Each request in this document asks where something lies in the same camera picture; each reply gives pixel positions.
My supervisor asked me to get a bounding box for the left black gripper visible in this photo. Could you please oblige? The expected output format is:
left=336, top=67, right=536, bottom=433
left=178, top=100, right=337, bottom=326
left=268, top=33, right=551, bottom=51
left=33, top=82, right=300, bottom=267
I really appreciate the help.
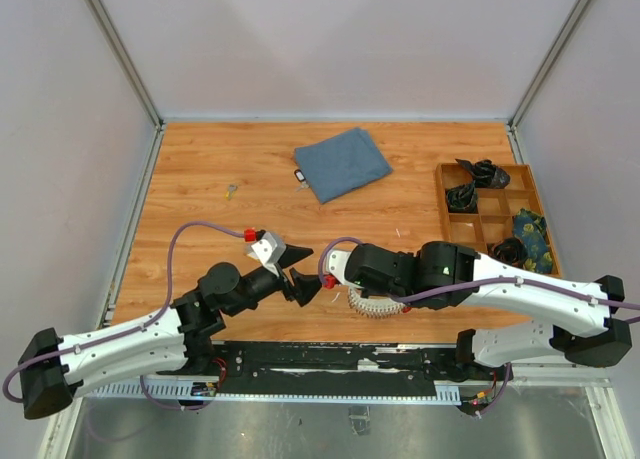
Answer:
left=226, top=244, right=321, bottom=317

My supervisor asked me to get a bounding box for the metal key organizer ring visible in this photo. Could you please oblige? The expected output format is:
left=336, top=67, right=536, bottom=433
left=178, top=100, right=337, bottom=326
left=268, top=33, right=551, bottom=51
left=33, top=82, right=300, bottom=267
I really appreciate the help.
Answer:
left=347, top=286, right=412, bottom=321

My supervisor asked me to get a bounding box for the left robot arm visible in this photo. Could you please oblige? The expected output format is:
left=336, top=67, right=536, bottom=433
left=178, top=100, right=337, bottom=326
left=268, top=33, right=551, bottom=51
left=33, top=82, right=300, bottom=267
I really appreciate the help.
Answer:
left=17, top=241, right=321, bottom=420

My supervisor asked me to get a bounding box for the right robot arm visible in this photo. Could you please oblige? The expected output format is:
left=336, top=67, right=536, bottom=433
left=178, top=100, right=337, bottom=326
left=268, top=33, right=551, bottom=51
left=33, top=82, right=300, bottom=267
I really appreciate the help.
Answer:
left=326, top=241, right=632, bottom=379

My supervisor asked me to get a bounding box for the black key fob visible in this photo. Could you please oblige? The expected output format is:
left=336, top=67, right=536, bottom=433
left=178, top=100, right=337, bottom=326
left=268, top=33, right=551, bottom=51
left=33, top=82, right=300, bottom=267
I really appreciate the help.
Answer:
left=294, top=169, right=306, bottom=183

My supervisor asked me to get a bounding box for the folded blue cloth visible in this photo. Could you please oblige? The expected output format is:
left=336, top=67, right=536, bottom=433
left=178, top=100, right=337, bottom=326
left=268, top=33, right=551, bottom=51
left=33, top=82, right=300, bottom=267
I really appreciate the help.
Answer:
left=294, top=127, right=393, bottom=204

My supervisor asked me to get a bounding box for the dark rolled tie middle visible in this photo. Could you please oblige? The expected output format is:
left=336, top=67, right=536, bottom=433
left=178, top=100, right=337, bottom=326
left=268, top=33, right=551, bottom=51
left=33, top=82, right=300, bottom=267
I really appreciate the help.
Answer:
left=445, top=182, right=478, bottom=214

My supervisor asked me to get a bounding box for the dark rolled tie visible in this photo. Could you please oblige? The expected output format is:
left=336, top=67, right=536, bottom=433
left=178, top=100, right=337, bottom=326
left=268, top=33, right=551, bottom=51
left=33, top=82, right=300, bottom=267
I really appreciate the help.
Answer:
left=456, top=159, right=511, bottom=189
left=487, top=237, right=528, bottom=268
left=445, top=182, right=478, bottom=214

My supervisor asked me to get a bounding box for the wooden compartment tray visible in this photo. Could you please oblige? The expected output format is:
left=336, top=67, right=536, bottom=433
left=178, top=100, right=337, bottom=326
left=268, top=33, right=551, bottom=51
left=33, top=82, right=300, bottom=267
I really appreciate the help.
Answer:
left=435, top=162, right=544, bottom=253

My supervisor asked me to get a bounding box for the dark rolled tie bottom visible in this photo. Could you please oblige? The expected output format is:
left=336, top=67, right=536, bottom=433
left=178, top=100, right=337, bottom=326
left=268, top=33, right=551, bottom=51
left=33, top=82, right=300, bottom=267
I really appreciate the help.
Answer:
left=487, top=237, right=528, bottom=268

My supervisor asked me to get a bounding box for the dark rolled tie top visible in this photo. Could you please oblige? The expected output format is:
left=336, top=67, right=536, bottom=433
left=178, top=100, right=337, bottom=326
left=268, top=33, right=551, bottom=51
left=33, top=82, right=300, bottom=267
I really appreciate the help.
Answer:
left=456, top=159, right=511, bottom=189

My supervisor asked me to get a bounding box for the blue floral rolled tie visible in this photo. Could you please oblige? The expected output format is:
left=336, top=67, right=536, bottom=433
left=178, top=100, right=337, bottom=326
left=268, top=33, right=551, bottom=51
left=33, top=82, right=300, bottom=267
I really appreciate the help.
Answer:
left=513, top=208, right=554, bottom=274

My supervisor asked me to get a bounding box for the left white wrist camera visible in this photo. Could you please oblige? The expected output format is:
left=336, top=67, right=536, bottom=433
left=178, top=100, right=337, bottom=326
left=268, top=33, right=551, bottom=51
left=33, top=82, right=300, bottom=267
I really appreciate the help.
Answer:
left=246, top=232, right=286, bottom=277

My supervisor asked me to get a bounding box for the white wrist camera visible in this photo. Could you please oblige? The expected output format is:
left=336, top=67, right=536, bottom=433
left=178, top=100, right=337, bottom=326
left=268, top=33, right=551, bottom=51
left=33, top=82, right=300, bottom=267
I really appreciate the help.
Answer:
left=322, top=248, right=354, bottom=289
left=246, top=232, right=286, bottom=277

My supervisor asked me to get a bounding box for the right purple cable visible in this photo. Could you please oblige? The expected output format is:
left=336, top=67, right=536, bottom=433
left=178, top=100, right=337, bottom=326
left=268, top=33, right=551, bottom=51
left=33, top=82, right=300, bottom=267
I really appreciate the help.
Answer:
left=318, top=236, right=640, bottom=420

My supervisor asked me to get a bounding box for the purple cable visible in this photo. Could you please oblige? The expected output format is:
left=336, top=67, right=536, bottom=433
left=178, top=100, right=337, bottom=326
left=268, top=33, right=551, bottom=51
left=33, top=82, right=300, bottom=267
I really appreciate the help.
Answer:
left=2, top=221, right=259, bottom=411
left=318, top=236, right=640, bottom=420

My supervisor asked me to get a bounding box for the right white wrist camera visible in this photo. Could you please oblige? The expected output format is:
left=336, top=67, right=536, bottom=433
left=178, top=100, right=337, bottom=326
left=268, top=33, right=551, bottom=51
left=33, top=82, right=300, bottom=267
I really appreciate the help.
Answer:
left=322, top=248, right=354, bottom=289

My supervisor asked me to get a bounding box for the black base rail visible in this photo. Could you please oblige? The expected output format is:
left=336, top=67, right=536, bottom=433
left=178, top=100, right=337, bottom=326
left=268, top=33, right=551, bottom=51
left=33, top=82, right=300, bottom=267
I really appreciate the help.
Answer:
left=154, top=339, right=514, bottom=399

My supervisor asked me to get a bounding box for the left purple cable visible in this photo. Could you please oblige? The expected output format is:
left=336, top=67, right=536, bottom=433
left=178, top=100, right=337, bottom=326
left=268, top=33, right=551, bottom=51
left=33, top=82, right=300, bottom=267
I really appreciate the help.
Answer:
left=2, top=221, right=259, bottom=411

